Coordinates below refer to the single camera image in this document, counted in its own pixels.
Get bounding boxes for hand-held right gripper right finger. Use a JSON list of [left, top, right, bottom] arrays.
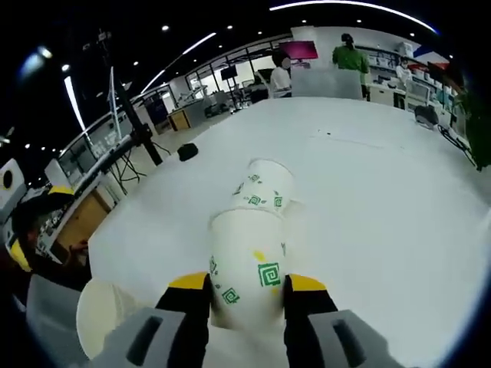
[[282, 273, 389, 368]]

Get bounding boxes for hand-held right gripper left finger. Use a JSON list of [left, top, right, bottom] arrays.
[[94, 271, 213, 368]]

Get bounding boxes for grey mesh office chair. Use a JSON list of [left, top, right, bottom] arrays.
[[25, 274, 116, 368]]

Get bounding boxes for white table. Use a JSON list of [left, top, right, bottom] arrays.
[[90, 95, 489, 368]]

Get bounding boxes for small black object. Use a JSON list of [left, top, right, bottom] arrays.
[[176, 143, 199, 162]]

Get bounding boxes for black desk device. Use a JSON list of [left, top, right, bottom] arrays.
[[414, 105, 440, 128]]

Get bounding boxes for grey chair backrest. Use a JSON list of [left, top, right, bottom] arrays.
[[291, 67, 364, 101]]

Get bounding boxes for green potted plant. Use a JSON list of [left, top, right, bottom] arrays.
[[454, 84, 491, 170]]

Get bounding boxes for pink monitor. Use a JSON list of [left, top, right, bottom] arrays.
[[278, 40, 319, 62]]

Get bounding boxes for storage shelves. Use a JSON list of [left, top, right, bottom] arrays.
[[367, 40, 461, 94]]

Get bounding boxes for black cable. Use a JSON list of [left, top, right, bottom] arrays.
[[437, 124, 480, 172]]

